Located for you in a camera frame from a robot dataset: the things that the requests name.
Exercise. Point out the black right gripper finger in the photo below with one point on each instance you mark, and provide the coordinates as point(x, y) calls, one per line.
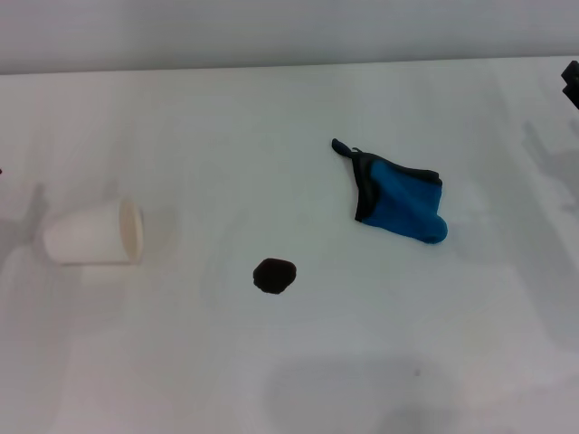
point(572, 83)

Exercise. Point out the blue rag with black trim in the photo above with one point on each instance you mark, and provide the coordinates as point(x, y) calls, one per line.
point(402, 203)

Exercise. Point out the white paper cup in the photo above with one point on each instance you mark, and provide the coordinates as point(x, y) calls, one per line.
point(86, 235)

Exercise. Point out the black water stain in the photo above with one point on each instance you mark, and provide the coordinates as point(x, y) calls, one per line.
point(274, 276)

